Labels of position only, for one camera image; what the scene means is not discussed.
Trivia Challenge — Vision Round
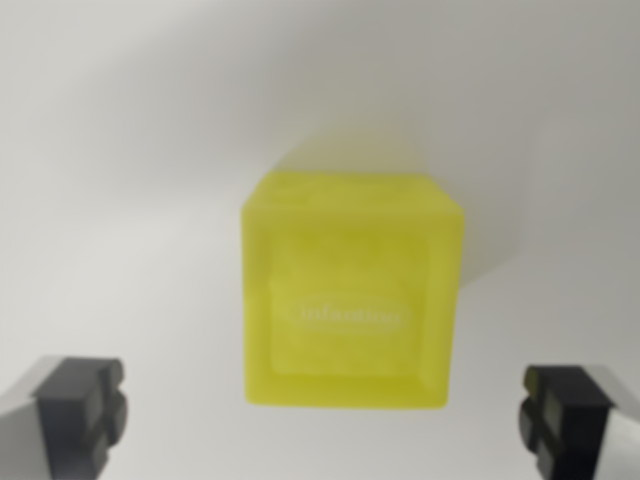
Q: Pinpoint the translucent yellow cube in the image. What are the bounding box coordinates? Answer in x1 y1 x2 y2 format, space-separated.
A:
241 169 466 411

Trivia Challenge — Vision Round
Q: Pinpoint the black silver gripper left finger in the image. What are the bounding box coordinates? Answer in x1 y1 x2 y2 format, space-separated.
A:
0 355 129 480

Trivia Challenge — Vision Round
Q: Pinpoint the black silver gripper right finger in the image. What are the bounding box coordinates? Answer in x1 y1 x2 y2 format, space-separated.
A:
517 363 640 480

